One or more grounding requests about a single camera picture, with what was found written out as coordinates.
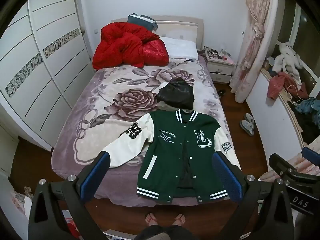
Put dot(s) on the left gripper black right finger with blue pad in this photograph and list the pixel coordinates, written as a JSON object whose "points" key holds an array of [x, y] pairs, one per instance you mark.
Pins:
{"points": [[275, 219]]}

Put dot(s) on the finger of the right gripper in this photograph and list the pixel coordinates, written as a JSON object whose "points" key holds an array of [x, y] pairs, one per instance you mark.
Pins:
{"points": [[311, 156]]}

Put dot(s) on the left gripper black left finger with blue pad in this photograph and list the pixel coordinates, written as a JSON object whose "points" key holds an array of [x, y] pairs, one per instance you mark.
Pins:
{"points": [[46, 219]]}

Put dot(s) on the green white varsity jacket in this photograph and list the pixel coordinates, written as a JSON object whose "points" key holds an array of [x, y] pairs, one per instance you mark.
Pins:
{"points": [[178, 162]]}

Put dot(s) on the teal garment on sill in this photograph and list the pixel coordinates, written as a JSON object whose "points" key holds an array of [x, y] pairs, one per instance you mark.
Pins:
{"points": [[309, 106]]}

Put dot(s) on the grey slipper left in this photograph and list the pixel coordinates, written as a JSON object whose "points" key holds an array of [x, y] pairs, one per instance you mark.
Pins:
{"points": [[247, 126]]}

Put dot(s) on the grey slipper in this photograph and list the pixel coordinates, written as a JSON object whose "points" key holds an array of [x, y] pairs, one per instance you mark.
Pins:
{"points": [[250, 119], [247, 126]]}

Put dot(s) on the grey slipper right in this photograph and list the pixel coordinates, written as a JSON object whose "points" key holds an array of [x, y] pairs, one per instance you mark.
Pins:
{"points": [[250, 119]]}

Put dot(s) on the pink garment on sill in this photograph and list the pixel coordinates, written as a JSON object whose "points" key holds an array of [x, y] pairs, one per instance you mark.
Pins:
{"points": [[278, 83]]}

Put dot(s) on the person right foot sandal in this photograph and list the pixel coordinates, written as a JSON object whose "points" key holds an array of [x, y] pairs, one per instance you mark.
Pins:
{"points": [[179, 220]]}

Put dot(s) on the person foot sandal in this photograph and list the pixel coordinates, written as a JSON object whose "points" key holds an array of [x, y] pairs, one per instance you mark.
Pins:
{"points": [[150, 219], [179, 220]]}

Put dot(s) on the white plush toy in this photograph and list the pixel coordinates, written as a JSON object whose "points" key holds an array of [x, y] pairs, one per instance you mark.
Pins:
{"points": [[288, 61]]}

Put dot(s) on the person left foot sandal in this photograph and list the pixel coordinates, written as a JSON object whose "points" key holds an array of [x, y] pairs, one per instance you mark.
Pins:
{"points": [[150, 219]]}

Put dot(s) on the white bedside nightstand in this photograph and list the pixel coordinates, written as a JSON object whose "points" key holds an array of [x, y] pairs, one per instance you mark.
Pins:
{"points": [[220, 65]]}

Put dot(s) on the floral purple bed blanket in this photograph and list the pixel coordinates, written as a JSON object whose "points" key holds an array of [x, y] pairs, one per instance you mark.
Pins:
{"points": [[113, 100]]}

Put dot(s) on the black leather garment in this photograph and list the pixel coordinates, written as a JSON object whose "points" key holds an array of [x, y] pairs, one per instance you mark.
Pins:
{"points": [[177, 93]]}

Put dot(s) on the white sliding wardrobe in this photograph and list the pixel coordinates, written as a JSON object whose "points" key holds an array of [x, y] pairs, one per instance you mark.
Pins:
{"points": [[45, 66]]}

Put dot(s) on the pink floral curtain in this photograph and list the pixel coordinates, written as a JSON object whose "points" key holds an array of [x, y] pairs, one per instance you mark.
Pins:
{"points": [[254, 48]]}

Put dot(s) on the white pillow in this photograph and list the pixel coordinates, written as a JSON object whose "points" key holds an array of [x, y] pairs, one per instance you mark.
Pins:
{"points": [[180, 49]]}

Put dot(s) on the beige bed headboard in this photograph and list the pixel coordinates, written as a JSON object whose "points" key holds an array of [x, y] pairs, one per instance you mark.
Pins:
{"points": [[179, 27]]}

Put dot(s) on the red quilted comforter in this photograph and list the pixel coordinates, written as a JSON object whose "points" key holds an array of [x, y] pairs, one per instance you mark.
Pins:
{"points": [[131, 44]]}

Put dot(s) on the blue grey folded cushion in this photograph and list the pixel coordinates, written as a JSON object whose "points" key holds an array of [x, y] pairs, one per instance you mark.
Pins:
{"points": [[142, 20]]}

